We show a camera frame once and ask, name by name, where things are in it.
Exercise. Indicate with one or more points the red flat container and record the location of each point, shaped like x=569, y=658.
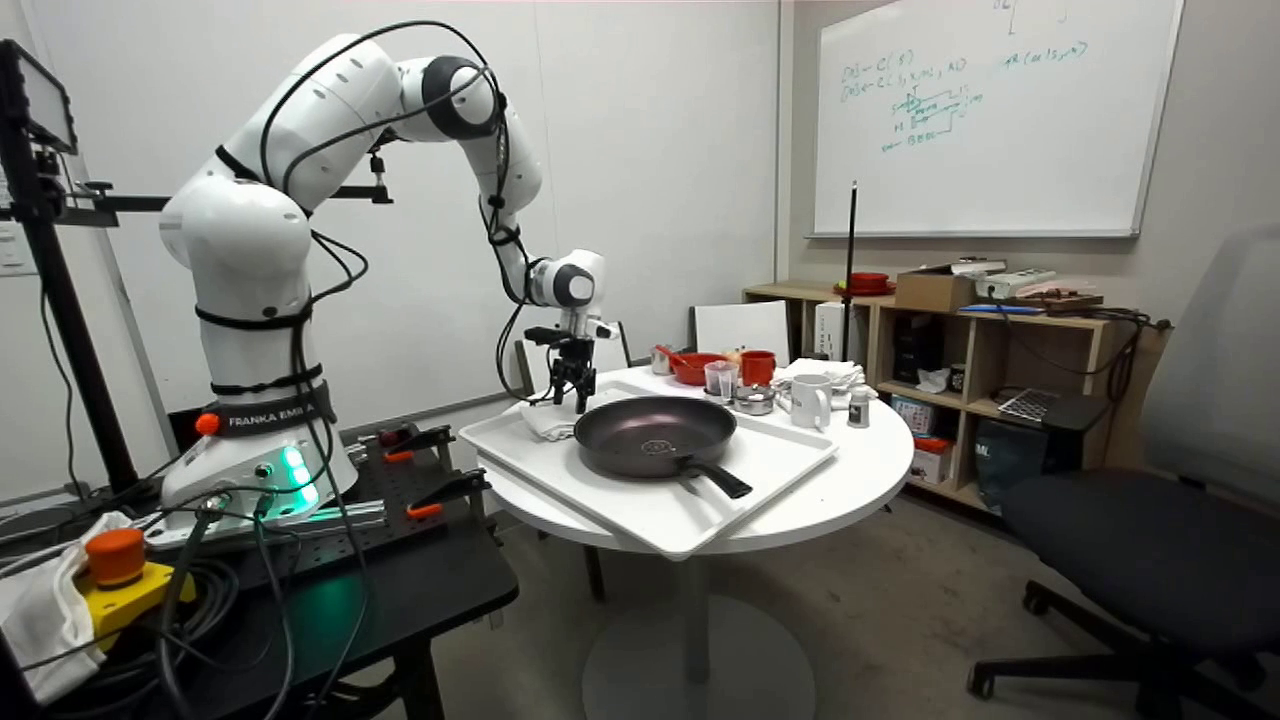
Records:
x=869, y=283

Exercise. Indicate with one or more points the wooden shelf unit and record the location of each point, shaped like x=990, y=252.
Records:
x=986, y=355

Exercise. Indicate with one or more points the dark frying pan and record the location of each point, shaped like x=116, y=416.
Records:
x=652, y=435

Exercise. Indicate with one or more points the white framed panel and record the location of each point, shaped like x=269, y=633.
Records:
x=743, y=331

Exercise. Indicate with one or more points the round white pedestal table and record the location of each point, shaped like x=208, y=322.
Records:
x=855, y=481

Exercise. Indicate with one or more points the brown cardboard box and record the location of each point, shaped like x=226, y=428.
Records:
x=930, y=293

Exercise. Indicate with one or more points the white box orange lid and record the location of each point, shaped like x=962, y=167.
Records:
x=930, y=462

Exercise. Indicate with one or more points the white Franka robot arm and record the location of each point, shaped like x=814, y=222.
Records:
x=245, y=243

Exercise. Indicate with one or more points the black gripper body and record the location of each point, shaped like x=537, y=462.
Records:
x=569, y=358

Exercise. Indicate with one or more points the white towel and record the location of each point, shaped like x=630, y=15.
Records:
x=550, y=421

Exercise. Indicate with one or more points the small black white bottle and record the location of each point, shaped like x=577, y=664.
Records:
x=856, y=404

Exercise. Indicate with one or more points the red emergency stop yellow box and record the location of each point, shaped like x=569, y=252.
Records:
x=122, y=587

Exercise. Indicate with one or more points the black camera stand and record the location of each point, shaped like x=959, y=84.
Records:
x=72, y=344

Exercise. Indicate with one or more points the flat black case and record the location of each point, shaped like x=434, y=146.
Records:
x=1055, y=404

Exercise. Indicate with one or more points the wall whiteboard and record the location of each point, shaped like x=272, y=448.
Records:
x=1012, y=146

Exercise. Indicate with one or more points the silver metal rail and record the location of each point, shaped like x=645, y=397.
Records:
x=333, y=519

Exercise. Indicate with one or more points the red cup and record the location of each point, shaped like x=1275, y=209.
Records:
x=759, y=364

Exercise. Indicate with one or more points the black orange bar clamp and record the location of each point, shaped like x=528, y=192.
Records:
x=440, y=501
x=412, y=443

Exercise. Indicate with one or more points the white plastic tray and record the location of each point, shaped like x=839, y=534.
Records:
x=787, y=453

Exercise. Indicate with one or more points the dark storage bin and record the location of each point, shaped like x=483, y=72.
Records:
x=1005, y=466

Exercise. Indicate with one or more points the stack of books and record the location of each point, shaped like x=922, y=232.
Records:
x=1021, y=284

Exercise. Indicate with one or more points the white mug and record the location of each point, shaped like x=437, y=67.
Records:
x=807, y=402

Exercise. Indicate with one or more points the thin black pole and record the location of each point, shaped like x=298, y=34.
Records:
x=855, y=267

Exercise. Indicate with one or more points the crumpled white cloth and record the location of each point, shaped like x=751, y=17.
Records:
x=43, y=627

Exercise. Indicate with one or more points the white cloth pile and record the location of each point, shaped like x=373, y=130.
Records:
x=827, y=377

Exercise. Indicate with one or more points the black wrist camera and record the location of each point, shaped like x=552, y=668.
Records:
x=537, y=335

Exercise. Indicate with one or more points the black workbench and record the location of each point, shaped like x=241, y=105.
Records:
x=403, y=587

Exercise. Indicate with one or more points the grey black office chair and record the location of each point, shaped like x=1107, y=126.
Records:
x=1144, y=544

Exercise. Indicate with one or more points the red plastic bowl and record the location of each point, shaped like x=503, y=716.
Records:
x=688, y=364

